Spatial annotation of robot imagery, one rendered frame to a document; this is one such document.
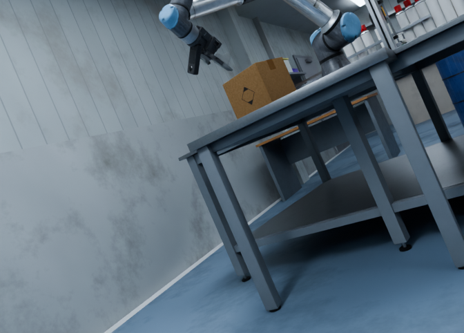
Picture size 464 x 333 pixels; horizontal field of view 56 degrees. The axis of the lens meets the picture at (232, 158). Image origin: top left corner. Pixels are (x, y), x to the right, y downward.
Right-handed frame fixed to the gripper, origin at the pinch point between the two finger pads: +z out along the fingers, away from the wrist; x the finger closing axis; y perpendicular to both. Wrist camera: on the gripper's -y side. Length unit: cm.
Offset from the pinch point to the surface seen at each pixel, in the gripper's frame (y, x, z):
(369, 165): -1, -48, 62
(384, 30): 67, -18, 64
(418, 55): 42, -56, 37
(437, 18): 84, -35, 75
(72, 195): -101, 128, 50
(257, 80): 16, 27, 49
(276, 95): 15, 18, 59
